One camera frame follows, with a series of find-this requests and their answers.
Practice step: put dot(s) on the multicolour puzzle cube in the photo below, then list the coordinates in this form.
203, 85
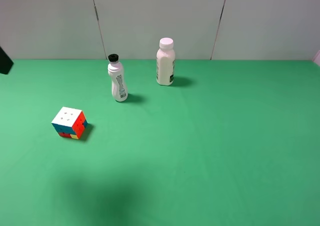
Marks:
70, 123

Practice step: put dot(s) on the green table cloth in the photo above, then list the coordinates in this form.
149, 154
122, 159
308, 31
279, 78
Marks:
229, 143

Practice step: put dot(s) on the white bottle black cap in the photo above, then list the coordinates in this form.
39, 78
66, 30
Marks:
119, 89

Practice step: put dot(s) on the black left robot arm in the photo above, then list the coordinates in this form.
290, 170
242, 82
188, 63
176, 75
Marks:
6, 62

